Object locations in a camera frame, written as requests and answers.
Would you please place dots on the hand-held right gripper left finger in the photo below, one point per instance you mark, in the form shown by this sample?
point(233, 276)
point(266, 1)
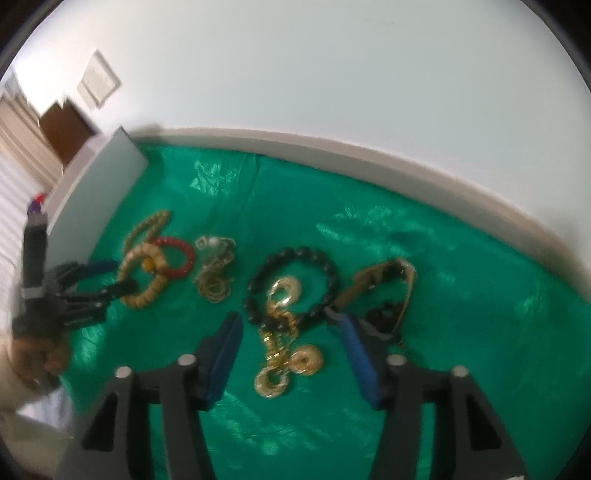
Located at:
point(225, 357)

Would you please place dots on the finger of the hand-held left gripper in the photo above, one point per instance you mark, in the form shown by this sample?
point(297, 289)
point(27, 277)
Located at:
point(111, 291)
point(99, 267)

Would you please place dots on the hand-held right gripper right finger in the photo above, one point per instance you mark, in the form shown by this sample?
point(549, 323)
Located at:
point(360, 364)

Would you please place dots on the white cardboard box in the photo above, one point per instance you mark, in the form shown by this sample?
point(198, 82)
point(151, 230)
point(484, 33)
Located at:
point(92, 194)

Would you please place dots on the person's left forearm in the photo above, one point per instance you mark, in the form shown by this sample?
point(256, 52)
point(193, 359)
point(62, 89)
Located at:
point(14, 394)

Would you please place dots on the person's left hand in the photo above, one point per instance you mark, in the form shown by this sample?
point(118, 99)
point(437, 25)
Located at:
point(32, 357)

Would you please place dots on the red and purple toy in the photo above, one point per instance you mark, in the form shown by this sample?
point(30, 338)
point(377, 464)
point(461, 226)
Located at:
point(37, 203)

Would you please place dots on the white sheer curtain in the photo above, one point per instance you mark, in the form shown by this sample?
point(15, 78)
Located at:
point(16, 207)

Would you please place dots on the green cloth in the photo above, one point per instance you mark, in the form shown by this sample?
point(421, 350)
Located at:
point(415, 240)

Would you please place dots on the brown headboard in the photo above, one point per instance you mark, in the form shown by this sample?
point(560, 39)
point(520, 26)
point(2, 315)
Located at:
point(64, 134)

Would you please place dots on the beige curtain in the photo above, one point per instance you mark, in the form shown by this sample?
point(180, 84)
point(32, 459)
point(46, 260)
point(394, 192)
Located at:
point(27, 134)

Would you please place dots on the white wall socket panel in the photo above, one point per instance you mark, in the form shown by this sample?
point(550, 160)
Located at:
point(99, 78)

